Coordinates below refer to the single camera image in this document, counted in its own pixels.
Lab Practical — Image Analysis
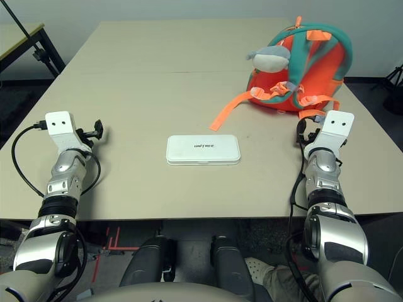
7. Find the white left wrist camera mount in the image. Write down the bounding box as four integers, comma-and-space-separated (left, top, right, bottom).
45, 110, 93, 155

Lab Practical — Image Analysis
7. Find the tan side table black frame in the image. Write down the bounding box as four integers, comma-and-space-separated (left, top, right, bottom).
0, 22, 67, 83

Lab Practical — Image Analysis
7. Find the grey plush shark toy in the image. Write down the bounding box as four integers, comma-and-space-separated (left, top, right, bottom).
245, 45, 292, 74

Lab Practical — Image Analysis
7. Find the white shoe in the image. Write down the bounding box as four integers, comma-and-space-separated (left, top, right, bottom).
244, 255, 275, 284

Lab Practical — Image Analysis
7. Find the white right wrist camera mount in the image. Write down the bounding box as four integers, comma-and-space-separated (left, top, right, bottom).
305, 109, 355, 159

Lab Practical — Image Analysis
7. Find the dark grey robot leg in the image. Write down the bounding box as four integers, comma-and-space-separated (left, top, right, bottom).
210, 233, 254, 294
118, 235, 176, 289

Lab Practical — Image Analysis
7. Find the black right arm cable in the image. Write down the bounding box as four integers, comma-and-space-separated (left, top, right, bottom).
283, 116, 319, 302

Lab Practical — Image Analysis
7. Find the black tripod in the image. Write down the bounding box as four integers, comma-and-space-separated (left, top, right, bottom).
370, 62, 403, 92

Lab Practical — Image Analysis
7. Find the black pole with clamp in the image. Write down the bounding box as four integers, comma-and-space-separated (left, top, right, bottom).
4, 0, 48, 64

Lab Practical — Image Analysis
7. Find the black left camera cable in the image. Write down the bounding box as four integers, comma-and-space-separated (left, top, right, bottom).
11, 120, 48, 198

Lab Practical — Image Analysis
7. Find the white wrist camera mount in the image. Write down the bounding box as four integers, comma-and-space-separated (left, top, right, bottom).
305, 109, 355, 159
45, 110, 93, 155

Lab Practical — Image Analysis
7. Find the khaki trouser leg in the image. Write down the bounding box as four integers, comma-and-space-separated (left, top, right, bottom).
262, 264, 324, 302

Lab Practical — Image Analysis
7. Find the dark grey left robot leg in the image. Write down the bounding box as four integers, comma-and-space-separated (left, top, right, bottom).
118, 235, 176, 289

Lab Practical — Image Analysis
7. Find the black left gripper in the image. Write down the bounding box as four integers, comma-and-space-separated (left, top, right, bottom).
76, 120, 105, 148

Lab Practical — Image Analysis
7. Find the grey robot torso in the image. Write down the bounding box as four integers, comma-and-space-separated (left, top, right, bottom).
80, 282, 268, 302

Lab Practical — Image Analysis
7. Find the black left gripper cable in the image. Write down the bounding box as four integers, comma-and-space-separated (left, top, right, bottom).
80, 153, 102, 193

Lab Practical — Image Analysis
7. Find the orange and teal backpack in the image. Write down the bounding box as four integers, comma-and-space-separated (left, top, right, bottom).
208, 16, 354, 131

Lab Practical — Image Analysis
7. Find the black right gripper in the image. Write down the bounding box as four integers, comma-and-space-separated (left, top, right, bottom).
295, 116, 320, 147

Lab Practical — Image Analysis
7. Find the white Unitree box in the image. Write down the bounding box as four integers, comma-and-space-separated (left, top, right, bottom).
166, 134, 243, 167

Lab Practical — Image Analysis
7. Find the dark grey right robot leg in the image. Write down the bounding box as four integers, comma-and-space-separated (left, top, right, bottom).
210, 233, 254, 294

